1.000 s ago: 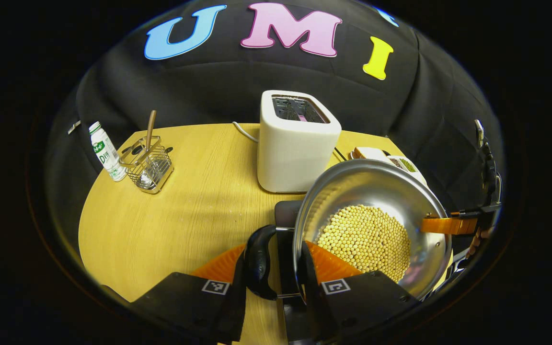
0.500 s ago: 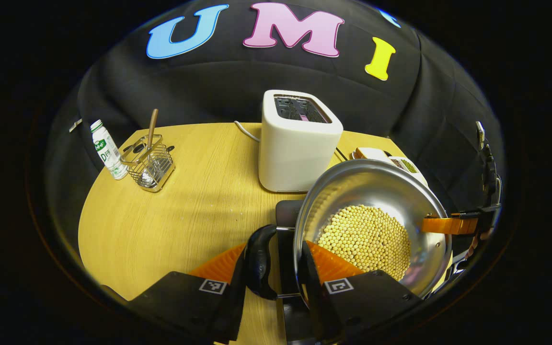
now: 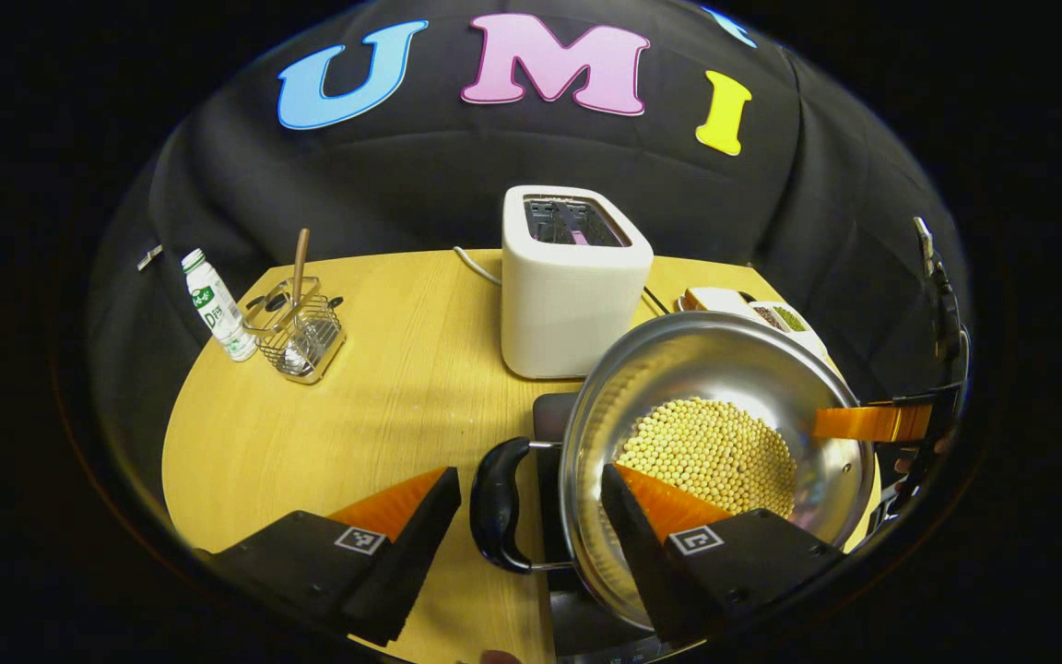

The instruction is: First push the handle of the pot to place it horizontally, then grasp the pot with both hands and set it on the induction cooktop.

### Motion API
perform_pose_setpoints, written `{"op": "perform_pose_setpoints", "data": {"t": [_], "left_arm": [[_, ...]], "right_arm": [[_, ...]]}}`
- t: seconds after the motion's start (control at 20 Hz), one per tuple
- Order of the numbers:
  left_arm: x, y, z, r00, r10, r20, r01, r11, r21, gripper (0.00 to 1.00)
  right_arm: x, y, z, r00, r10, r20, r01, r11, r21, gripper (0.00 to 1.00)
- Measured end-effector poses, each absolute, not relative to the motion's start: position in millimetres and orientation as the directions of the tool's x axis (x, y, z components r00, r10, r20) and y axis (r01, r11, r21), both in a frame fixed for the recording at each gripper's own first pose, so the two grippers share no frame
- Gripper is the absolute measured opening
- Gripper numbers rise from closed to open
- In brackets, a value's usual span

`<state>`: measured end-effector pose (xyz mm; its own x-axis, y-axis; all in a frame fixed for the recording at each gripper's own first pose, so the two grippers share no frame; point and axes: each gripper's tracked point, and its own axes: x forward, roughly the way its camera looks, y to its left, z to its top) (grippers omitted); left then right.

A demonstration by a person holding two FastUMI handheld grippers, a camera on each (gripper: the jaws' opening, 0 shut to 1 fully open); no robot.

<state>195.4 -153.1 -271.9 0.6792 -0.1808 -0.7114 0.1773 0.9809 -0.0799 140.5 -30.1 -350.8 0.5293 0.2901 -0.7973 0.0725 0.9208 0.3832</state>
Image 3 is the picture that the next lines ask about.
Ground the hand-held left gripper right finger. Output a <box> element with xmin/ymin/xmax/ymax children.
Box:
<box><xmin>600</xmin><ymin>463</ymin><xmax>850</xmax><ymax>645</ymax></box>

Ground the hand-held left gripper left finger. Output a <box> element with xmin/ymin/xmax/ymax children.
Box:
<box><xmin>206</xmin><ymin>466</ymin><xmax>463</xmax><ymax>646</ymax></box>

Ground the black induction cooktop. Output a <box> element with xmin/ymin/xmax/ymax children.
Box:
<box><xmin>531</xmin><ymin>392</ymin><xmax>707</xmax><ymax>664</ymax></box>

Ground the stainless steel pot with beans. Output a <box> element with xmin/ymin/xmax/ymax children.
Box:
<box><xmin>469</xmin><ymin>311</ymin><xmax>879</xmax><ymax>634</ymax></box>

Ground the white divided grain dish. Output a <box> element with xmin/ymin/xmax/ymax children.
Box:
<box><xmin>748</xmin><ymin>300</ymin><xmax>832</xmax><ymax>362</ymax></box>

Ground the white toaster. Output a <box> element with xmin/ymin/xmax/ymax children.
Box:
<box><xmin>501</xmin><ymin>184</ymin><xmax>655</xmax><ymax>380</ymax></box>

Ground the white bottle with green label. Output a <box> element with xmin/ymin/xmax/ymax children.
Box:
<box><xmin>181</xmin><ymin>248</ymin><xmax>259</xmax><ymax>362</ymax></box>

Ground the black backdrop cloth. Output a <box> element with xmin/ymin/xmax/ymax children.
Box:
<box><xmin>88</xmin><ymin>0</ymin><xmax>971</xmax><ymax>517</ymax></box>

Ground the wire utensil basket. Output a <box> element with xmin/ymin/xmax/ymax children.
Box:
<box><xmin>243</xmin><ymin>277</ymin><xmax>348</xmax><ymax>385</ymax></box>

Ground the white power cable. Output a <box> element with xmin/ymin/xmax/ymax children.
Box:
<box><xmin>454</xmin><ymin>245</ymin><xmax>505</xmax><ymax>288</ymax></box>

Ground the wooden-handled spoon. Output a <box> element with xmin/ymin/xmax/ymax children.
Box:
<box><xmin>275</xmin><ymin>228</ymin><xmax>313</xmax><ymax>372</ymax></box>

